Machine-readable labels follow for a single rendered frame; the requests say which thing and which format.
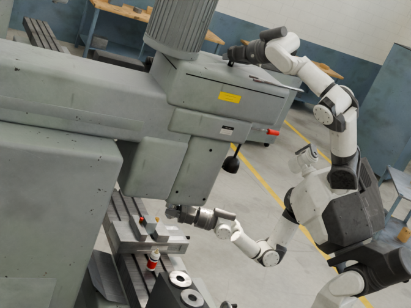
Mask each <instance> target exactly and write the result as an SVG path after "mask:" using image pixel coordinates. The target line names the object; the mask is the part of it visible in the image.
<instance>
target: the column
mask: <svg viewBox="0 0 411 308"><path fill-rule="evenodd" d="M122 163H123V157H122V155H121V153H120V151H119V149H118V147H117V145H116V143H115V140H114V139H112V138H108V137H100V136H93V135H88V134H81V133H74V132H69V131H62V130H55V129H51V128H44V127H39V126H32V125H25V124H20V123H13V122H5V121H1V120H0V308H73V307H74V305H75V301H76V298H77V296H78V293H79V290H80V287H81V284H82V281H83V278H84V275H85V272H86V269H87V266H88V264H89V260H90V258H91V255H92V251H93V249H94V246H95V242H96V240H97V237H98V234H99V231H100V228H101V226H102V222H103V219H104V217H105V213H106V210H107V208H108V205H109V202H110V199H111V196H112V193H113V190H114V187H115V184H116V181H117V178H118V176H119V172H120V169H121V167H122Z"/></svg>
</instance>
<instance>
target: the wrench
mask: <svg viewBox="0 0 411 308"><path fill-rule="evenodd" d="M249 77H250V78H253V81H256V82H259V83H267V84H272V85H275V86H279V87H283V88H287V89H291V90H296V91H299V92H304V90H302V89H299V88H296V87H291V86H287V85H284V84H279V83H276V82H272V81H267V80H264V79H260V78H258V77H256V76H251V75H249Z"/></svg>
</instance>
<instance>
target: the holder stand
mask: <svg viewBox="0 0 411 308"><path fill-rule="evenodd" d="M145 308H210V307H209V305H208V304H207V303H206V301H205V299H204V298H203V297H202V295H201V293H200V292H199V290H198V289H197V287H196V286H195V284H194V283H193V281H192V280H191V278H190V277H189V275H188V274H187V272H186V271H185V270H180V271H165V272H159V274H158V277H157V280H156V281H155V284H154V287H153V289H152V291H151V294H150V296H149V299H148V301H147V304H146V306H145Z"/></svg>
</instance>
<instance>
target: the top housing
mask: <svg viewBox="0 0 411 308"><path fill-rule="evenodd" d="M222 58H223V57H222V56H219V55H216V54H212V53H208V52H205V51H201V50H200V52H199V56H198V58H197V59H196V60H193V61H190V60H182V59H178V58H175V57H171V56H169V55H166V54H163V53H161V52H159V51H156V53H155V57H154V60H153V62H152V66H151V68H150V72H149V73H150V74H151V75H152V76H153V77H154V78H155V80H156V81H157V83H159V85H160V86H161V88H162V89H163V90H164V91H165V93H166V99H167V102H168V104H170V105H173V106H178V107H182V108H187V109H193V110H197V111H202V112H208V113H211V114H216V115H220V116H226V117H231V118H235V119H240V120H246V121H249V122H255V123H260V124H264V125H270V126H273V125H274V124H276V122H277V120H278V118H279V116H280V114H281V111H282V110H283V107H284V105H285V103H286V101H287V98H288V96H289V89H287V88H283V87H279V86H275V85H272V84H267V83H264V82H263V83H261V82H256V81H253V78H250V77H249V75H251V76H256V77H258V78H260V79H264V80H267V81H272V82H275V83H279V84H281V83H280V82H279V81H277V80H276V79H275V78H274V77H272V76H271V75H270V74H268V73H267V72H266V71H265V70H264V69H262V68H261V67H260V66H255V65H245V64H239V63H235V62H234V65H233V67H230V66H228V62H229V60H222Z"/></svg>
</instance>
